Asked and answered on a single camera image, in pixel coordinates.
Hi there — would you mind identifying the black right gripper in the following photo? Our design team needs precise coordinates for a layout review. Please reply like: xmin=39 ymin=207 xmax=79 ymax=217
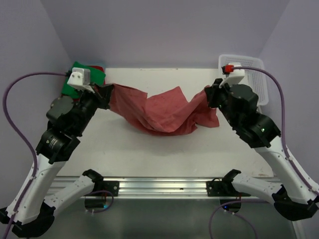
xmin=206 ymin=77 xmax=239 ymax=127

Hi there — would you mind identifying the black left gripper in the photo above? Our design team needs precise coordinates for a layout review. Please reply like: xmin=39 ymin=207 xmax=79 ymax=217
xmin=73 ymin=81 xmax=114 ymax=135

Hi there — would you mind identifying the salmon pink t shirt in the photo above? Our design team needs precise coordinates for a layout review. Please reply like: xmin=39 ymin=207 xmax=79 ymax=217
xmin=110 ymin=85 xmax=220 ymax=136

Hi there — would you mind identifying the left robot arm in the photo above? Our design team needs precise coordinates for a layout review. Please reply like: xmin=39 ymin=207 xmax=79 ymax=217
xmin=0 ymin=85 xmax=114 ymax=239

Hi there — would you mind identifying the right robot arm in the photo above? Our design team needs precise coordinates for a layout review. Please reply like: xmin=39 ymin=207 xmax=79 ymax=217
xmin=205 ymin=78 xmax=319 ymax=221

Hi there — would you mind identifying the green folded t shirt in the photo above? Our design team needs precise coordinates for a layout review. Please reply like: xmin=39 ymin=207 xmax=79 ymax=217
xmin=61 ymin=61 xmax=106 ymax=100

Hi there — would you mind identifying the red folded t shirt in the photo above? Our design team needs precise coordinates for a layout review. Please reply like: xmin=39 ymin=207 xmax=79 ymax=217
xmin=72 ymin=65 xmax=107 ymax=103

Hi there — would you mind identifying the white plastic basket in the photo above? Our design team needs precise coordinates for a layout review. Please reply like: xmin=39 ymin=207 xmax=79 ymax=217
xmin=218 ymin=54 xmax=269 ymax=106

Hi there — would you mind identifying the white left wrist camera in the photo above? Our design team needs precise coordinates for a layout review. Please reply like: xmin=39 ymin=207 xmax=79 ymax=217
xmin=67 ymin=67 xmax=95 ymax=93

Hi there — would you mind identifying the aluminium mounting rail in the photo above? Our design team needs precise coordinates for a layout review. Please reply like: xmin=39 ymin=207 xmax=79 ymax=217
xmin=44 ymin=176 xmax=292 ymax=199

